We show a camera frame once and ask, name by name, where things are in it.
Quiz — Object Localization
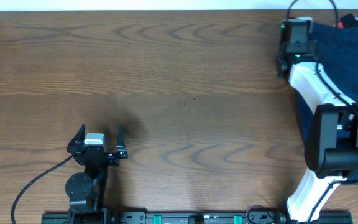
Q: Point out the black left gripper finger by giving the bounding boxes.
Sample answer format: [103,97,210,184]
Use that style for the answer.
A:
[67,124,86,153]
[116,125,128,159]

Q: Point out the navy blue shorts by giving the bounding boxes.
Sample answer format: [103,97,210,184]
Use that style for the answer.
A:
[295,22,358,187]

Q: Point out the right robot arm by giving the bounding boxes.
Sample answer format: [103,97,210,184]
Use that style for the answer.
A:
[276,17,358,223]

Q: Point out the black aluminium mounting rail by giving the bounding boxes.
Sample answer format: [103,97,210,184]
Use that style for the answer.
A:
[40,210,353,224]

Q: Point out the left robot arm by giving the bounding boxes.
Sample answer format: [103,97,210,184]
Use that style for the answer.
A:
[65,125,128,223]

